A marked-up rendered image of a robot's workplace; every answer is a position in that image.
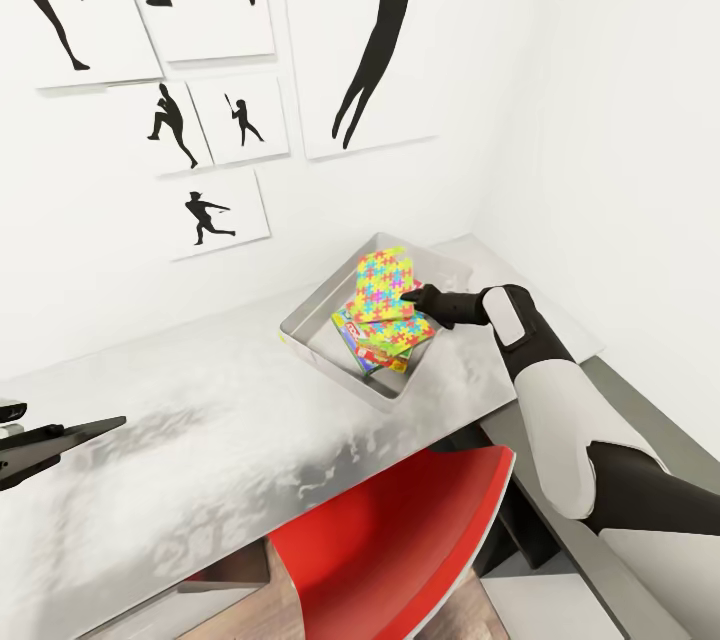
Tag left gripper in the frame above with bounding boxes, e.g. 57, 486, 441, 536
0, 415, 127, 492

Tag toy box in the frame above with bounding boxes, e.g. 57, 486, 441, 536
277, 232, 474, 414

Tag board game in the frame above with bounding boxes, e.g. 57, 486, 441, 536
331, 307, 390, 376
354, 280, 427, 373

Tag jigsaw puzzle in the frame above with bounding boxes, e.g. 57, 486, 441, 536
354, 247, 417, 323
345, 301, 435, 357

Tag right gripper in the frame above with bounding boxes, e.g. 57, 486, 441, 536
400, 283, 464, 329

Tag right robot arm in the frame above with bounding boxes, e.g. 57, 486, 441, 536
400, 275, 720, 640

